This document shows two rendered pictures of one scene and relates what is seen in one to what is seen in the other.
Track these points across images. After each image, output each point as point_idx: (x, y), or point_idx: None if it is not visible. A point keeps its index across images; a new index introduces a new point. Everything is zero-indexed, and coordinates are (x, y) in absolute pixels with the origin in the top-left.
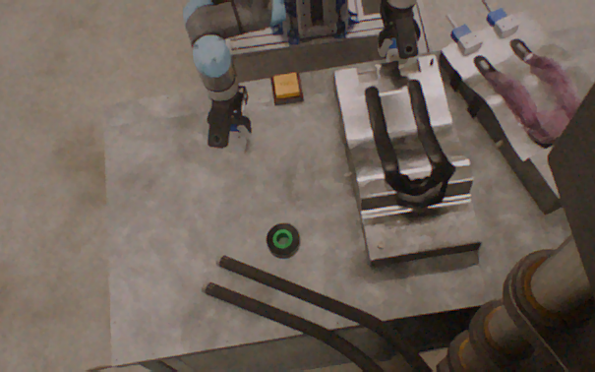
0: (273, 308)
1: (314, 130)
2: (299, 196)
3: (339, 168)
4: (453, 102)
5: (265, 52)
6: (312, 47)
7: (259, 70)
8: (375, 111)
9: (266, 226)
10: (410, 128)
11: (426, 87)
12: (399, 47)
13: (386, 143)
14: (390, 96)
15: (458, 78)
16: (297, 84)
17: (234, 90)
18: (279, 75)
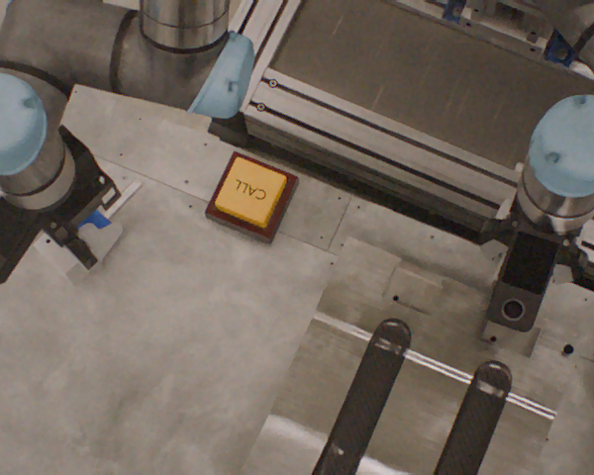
0: None
1: (247, 324)
2: (121, 450)
3: (240, 443)
4: (577, 451)
5: (386, 2)
6: (487, 47)
7: (350, 33)
8: (372, 383)
9: (14, 473)
10: (418, 472)
11: (516, 399)
12: (494, 293)
13: (345, 474)
14: (426, 372)
15: None
16: (271, 205)
17: (46, 199)
18: (249, 161)
